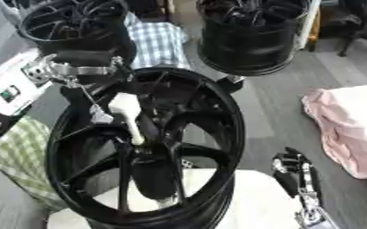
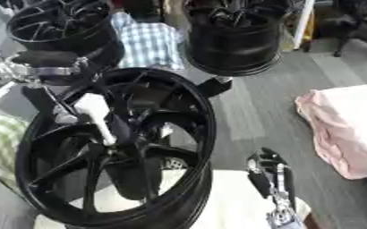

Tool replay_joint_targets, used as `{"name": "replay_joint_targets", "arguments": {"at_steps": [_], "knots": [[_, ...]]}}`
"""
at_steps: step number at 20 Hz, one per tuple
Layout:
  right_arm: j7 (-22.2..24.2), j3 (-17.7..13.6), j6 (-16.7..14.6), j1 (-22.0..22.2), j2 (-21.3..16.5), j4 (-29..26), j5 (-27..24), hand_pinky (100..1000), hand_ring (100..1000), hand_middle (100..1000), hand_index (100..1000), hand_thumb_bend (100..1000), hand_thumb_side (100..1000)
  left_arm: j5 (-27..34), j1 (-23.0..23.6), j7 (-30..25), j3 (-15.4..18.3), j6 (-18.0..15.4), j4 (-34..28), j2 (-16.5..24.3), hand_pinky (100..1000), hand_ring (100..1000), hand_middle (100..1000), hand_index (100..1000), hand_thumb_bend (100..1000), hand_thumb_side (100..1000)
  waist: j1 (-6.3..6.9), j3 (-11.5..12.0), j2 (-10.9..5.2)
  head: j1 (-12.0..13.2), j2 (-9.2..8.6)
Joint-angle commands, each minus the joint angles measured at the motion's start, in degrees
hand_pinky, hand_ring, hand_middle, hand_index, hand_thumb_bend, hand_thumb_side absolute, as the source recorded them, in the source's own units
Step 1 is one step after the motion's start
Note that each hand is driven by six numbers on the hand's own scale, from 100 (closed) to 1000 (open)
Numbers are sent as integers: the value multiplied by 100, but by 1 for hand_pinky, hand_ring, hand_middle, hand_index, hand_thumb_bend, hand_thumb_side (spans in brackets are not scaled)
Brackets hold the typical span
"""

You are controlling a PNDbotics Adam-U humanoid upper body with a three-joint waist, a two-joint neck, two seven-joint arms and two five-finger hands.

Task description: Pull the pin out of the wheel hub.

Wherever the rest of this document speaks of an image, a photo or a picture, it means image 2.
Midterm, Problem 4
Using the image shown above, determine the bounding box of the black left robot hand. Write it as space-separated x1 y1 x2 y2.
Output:
11 49 127 126

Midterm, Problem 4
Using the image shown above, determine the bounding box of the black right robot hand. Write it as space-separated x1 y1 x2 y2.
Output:
244 147 300 210

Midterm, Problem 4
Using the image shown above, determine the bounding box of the white pin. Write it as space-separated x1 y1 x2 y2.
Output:
71 92 120 147
158 123 175 139

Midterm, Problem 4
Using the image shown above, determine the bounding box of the black wheel rim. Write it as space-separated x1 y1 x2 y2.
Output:
182 0 287 77
4 0 127 70

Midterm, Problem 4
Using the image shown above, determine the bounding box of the black spoked wheel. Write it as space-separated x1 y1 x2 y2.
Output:
13 67 218 229

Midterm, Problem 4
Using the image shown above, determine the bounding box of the green and white checked cloth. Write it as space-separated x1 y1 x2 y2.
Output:
0 112 30 191

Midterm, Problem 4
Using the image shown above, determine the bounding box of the pink cloth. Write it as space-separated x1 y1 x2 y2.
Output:
293 83 367 181

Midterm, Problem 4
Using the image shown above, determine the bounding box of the person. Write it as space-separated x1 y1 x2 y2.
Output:
109 0 187 72

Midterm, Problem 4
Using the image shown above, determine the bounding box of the black chair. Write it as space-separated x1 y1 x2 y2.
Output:
315 0 367 59

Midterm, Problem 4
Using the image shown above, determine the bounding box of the white post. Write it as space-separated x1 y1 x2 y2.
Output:
291 0 317 50

